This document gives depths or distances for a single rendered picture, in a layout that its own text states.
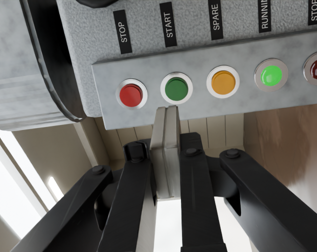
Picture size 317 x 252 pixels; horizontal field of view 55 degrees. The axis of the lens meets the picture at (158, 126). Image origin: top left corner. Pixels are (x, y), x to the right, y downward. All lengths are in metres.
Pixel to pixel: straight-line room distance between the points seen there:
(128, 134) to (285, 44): 8.32
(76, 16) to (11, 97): 0.13
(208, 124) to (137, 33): 8.11
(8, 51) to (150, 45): 0.16
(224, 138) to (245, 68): 8.53
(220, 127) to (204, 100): 8.23
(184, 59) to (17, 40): 0.19
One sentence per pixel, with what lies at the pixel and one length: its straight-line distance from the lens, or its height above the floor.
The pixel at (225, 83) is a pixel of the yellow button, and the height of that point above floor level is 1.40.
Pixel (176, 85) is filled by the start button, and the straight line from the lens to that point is 0.33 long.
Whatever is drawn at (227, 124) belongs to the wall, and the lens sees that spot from 8.53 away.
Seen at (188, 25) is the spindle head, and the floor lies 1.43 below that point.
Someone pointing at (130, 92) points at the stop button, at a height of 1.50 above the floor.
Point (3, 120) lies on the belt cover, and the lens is 0.46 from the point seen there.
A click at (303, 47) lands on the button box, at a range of 0.36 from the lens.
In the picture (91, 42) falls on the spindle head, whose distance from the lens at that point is 0.36.
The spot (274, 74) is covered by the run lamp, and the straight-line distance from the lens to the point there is 0.35.
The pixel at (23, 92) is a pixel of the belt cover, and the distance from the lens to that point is 0.41.
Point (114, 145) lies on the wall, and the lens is 8.96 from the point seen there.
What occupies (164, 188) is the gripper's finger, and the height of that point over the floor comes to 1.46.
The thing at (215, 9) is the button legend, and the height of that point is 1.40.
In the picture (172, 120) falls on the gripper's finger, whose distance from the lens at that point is 0.18.
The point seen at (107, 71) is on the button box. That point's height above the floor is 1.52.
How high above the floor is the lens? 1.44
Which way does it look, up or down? 6 degrees up
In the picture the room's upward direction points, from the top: 97 degrees counter-clockwise
